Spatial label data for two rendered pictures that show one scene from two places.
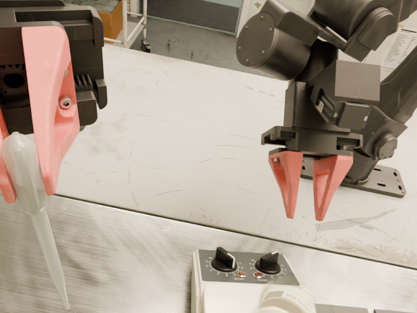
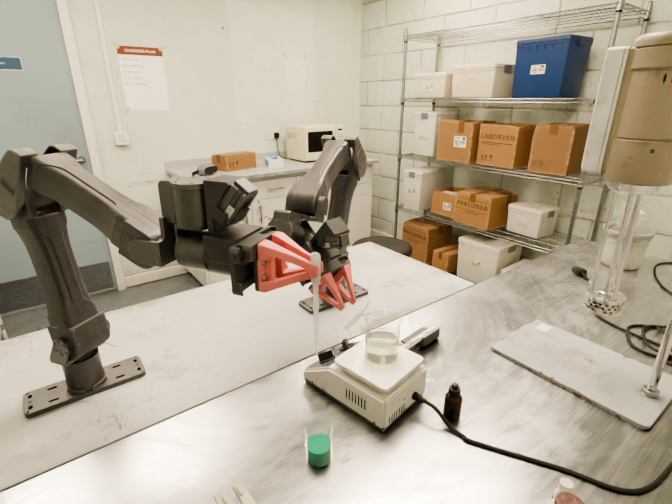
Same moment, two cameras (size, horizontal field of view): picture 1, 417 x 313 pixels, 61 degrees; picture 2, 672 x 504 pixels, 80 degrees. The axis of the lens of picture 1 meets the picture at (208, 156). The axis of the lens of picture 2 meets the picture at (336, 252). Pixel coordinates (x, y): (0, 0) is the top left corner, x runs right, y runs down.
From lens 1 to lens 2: 46 cm
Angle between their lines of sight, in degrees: 38
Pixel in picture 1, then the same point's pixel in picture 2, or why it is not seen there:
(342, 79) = (332, 227)
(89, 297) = (271, 433)
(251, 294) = (355, 350)
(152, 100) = (173, 330)
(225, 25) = (100, 284)
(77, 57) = not seen: hidden behind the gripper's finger
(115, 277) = (273, 416)
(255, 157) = (279, 319)
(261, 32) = (281, 226)
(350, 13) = (310, 203)
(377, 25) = (323, 203)
